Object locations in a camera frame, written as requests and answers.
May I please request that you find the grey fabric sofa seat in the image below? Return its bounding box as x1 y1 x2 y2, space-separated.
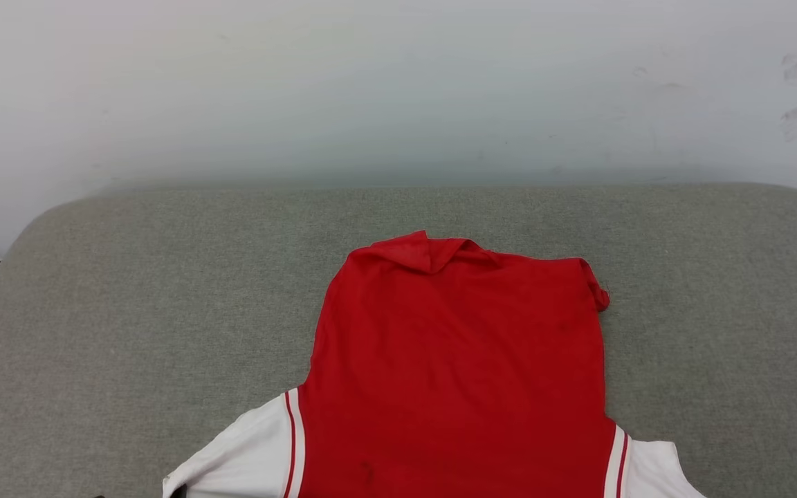
0 183 797 498

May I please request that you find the red and white jersey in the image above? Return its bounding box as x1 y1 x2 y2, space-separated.
162 230 707 498

